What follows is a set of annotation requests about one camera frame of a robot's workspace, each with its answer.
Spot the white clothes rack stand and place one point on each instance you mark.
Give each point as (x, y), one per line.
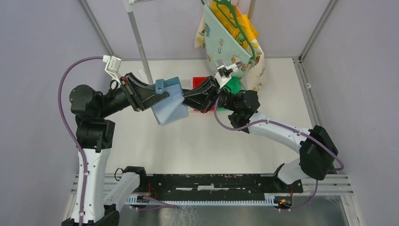
(128, 4)

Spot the green plastic bin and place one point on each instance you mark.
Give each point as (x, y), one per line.
(234, 86)

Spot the mint cartoon print cloth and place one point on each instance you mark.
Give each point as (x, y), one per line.
(219, 44)

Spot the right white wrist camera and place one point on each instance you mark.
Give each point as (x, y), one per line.
(223, 74)

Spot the yellow garment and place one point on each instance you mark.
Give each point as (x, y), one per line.
(239, 27)

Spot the blue card holder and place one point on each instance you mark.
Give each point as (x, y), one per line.
(172, 108)

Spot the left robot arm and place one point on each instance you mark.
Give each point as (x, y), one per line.
(94, 137)

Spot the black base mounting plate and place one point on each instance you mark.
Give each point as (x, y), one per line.
(215, 187)

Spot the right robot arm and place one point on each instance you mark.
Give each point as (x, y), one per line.
(318, 154)

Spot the green clothes hanger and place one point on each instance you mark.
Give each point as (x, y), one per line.
(229, 3)

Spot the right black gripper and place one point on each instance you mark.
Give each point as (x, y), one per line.
(202, 97)

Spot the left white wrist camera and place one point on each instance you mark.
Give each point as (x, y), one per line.
(112, 65)

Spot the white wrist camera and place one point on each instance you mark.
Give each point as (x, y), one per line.
(112, 65)
(223, 74)

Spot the white slotted cable duct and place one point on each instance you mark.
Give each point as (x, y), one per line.
(138, 200)

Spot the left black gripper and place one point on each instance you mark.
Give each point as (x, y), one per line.
(140, 93)

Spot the red plastic bin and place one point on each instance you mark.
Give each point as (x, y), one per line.
(197, 81)

